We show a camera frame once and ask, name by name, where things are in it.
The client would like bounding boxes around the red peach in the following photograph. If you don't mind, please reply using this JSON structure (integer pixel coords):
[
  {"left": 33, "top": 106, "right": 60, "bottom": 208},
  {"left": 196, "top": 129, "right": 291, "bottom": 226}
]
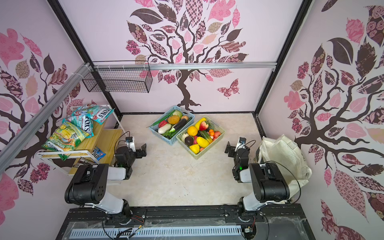
[{"left": 214, "top": 131, "right": 222, "bottom": 139}]

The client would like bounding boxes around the cream pear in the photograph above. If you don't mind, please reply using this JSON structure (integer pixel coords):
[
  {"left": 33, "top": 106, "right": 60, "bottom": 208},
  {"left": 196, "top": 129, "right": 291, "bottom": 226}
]
[{"left": 181, "top": 133, "right": 189, "bottom": 142}]

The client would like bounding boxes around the green yellow snack bag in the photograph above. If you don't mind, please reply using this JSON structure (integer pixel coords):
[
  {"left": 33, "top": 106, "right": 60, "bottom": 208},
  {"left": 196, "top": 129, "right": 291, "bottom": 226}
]
[{"left": 42, "top": 120, "right": 90, "bottom": 152}]

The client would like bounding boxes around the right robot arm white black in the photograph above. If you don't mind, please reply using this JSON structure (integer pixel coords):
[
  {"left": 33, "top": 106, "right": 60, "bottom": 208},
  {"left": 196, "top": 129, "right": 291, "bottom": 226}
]
[{"left": 225, "top": 138, "right": 291, "bottom": 214}]

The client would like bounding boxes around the green papaya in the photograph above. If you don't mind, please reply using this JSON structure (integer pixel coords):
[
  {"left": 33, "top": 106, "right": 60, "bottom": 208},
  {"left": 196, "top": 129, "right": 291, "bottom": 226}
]
[{"left": 199, "top": 131, "right": 213, "bottom": 144}]

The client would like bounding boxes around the purple eggplant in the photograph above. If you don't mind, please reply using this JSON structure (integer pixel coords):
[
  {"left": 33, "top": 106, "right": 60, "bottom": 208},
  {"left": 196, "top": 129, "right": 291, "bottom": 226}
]
[{"left": 170, "top": 118, "right": 188, "bottom": 133}]

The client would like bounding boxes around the white radish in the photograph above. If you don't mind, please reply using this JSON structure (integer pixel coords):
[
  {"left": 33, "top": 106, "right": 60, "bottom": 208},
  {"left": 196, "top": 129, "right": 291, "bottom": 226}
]
[{"left": 158, "top": 124, "right": 172, "bottom": 135}]

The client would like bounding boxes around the white slotted cable duct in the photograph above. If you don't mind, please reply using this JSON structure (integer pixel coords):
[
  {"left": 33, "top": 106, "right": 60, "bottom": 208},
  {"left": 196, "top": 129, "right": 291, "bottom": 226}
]
[{"left": 64, "top": 226, "right": 243, "bottom": 240}]

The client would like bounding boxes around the Fox's candy bag upper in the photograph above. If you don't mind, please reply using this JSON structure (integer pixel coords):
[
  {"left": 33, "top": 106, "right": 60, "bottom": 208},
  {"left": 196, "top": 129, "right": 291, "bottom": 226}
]
[{"left": 72, "top": 104, "right": 114, "bottom": 125}]

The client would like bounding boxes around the yellow lemon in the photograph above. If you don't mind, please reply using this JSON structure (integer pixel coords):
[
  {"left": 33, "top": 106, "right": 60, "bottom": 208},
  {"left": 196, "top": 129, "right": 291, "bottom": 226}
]
[{"left": 196, "top": 137, "right": 209, "bottom": 148}]

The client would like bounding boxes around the Fox's candy bag lower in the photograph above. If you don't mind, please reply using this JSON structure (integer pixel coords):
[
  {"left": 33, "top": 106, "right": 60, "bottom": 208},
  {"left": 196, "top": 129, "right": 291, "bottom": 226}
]
[{"left": 62, "top": 115, "right": 94, "bottom": 138}]

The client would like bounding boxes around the dark purple mangosteen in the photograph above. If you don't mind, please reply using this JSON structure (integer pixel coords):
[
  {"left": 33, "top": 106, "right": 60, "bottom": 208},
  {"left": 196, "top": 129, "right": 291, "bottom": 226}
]
[{"left": 184, "top": 136, "right": 195, "bottom": 146}]

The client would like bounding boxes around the long green chili pepper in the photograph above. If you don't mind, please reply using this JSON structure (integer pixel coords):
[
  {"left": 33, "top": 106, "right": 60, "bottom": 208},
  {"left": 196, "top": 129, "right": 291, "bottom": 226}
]
[{"left": 150, "top": 110, "right": 175, "bottom": 127}]

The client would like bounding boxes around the blue plastic basket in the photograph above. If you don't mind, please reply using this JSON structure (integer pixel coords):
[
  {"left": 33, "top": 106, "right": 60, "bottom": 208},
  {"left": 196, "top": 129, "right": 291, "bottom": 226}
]
[{"left": 149, "top": 106, "right": 195, "bottom": 146}]

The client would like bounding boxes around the fox's candy bag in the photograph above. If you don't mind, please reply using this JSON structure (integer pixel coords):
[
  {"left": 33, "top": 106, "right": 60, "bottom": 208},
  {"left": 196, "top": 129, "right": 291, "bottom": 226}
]
[
  {"left": 62, "top": 115, "right": 94, "bottom": 138},
  {"left": 72, "top": 104, "right": 114, "bottom": 125}
]

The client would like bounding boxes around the red yellow apple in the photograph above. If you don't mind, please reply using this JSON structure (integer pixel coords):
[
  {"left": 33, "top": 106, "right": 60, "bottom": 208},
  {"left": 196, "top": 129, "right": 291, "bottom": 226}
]
[{"left": 199, "top": 121, "right": 209, "bottom": 131}]

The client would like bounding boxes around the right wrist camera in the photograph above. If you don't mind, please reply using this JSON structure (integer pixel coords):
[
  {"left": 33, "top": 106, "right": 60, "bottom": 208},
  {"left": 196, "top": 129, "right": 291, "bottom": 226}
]
[{"left": 236, "top": 137, "right": 247, "bottom": 152}]

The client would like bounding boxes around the blue snack packet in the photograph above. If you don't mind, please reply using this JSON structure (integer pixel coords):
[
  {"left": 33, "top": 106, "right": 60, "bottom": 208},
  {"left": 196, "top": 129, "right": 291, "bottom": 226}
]
[{"left": 92, "top": 147, "right": 106, "bottom": 161}]

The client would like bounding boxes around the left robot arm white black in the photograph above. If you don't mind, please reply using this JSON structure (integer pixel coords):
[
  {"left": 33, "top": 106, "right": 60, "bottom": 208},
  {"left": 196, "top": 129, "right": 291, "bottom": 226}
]
[{"left": 65, "top": 144, "right": 147, "bottom": 224}]

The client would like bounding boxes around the cream canvas grocery tote bag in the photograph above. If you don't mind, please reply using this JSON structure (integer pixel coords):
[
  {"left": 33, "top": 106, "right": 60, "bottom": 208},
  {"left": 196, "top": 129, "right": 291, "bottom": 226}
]
[{"left": 256, "top": 135, "right": 312, "bottom": 198}]

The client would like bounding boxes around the red bell pepper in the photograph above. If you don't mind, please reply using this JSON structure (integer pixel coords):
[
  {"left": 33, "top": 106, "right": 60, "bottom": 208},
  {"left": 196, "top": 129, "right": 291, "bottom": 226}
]
[{"left": 158, "top": 120, "right": 168, "bottom": 128}]

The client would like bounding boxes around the wrinkled yellow orange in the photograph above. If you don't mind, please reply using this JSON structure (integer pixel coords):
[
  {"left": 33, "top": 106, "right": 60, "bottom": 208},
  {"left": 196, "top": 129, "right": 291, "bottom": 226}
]
[{"left": 187, "top": 126, "right": 199, "bottom": 137}]

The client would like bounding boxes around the white wooden shelf rack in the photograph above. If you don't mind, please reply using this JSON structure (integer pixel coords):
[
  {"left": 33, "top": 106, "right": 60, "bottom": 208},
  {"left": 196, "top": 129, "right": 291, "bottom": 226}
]
[{"left": 36, "top": 113, "right": 125, "bottom": 176}]

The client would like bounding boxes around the yellow corn cob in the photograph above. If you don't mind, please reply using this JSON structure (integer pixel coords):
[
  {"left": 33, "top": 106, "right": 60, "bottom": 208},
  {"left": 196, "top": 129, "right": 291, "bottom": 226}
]
[{"left": 195, "top": 118, "right": 207, "bottom": 130}]

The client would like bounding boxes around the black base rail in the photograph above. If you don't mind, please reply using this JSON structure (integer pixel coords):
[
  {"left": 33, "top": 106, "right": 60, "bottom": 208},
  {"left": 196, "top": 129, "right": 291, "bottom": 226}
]
[{"left": 57, "top": 204, "right": 315, "bottom": 240}]

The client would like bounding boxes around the yellow bell pepper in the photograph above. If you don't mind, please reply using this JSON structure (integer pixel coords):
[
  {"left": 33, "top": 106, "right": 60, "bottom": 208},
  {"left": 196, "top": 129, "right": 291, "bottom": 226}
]
[{"left": 189, "top": 144, "right": 201, "bottom": 155}]

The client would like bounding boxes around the black wire wall basket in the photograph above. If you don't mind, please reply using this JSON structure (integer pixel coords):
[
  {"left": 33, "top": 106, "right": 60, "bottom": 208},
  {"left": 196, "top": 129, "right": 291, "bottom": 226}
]
[{"left": 83, "top": 60, "right": 153, "bottom": 93}]

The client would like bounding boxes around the green cabbage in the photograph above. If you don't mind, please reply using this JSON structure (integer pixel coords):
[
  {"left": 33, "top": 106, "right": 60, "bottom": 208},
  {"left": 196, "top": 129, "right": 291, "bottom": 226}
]
[{"left": 173, "top": 110, "right": 183, "bottom": 118}]

